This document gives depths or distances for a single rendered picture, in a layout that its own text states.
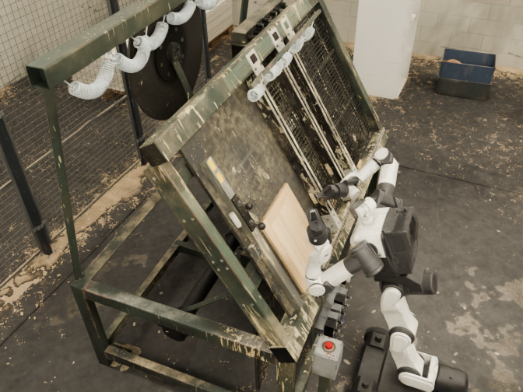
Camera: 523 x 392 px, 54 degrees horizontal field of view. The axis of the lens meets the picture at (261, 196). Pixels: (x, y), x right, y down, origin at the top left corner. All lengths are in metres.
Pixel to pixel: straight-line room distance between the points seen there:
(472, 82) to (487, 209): 2.10
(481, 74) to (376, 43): 1.29
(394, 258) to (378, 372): 1.04
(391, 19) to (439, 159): 1.67
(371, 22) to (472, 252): 2.92
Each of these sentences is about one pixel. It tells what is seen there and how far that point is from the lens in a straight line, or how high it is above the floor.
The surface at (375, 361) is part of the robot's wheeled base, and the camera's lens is 3.50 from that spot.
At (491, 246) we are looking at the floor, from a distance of 4.72.
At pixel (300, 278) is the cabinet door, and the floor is 0.96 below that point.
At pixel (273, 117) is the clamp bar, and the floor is 1.61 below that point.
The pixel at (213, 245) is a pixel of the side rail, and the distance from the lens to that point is 2.29.
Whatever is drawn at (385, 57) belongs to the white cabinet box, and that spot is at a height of 0.51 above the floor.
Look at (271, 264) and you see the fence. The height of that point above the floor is 1.17.
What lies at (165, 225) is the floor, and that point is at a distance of 4.67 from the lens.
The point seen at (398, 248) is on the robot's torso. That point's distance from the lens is 2.57.
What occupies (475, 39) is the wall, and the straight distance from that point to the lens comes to 7.64.
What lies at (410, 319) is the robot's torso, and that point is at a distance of 3.09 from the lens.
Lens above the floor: 3.07
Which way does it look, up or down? 39 degrees down
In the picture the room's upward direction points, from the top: 1 degrees counter-clockwise
